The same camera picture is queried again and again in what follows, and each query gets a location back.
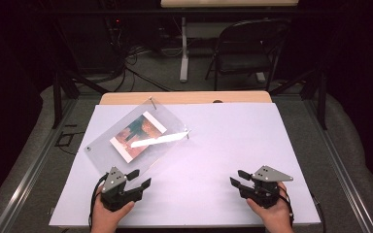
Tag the colourful photo with white border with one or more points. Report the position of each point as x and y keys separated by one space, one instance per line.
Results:
x=144 y=127

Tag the beige desk top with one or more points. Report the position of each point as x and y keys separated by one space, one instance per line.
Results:
x=230 y=3

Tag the white desk leg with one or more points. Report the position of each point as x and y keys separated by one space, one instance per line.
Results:
x=184 y=51

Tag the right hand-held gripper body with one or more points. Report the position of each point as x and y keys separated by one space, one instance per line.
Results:
x=265 y=186

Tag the white table cover sheet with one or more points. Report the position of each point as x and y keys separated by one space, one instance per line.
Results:
x=213 y=145

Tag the black metal stand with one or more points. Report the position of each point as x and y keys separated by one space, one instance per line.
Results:
x=321 y=97
x=57 y=97

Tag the person's right hand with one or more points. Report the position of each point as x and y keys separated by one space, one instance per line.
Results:
x=276 y=217

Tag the aluminium rail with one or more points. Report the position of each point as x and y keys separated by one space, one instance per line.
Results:
x=336 y=168
x=29 y=176

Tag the metal frame pin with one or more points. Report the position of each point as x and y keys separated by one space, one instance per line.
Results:
x=187 y=133
x=153 y=103

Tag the black folding chair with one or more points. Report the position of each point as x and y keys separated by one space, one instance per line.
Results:
x=246 y=58

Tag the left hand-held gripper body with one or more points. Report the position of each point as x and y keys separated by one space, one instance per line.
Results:
x=114 y=184

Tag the clear acrylic photo frame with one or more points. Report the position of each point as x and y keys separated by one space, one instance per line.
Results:
x=103 y=152

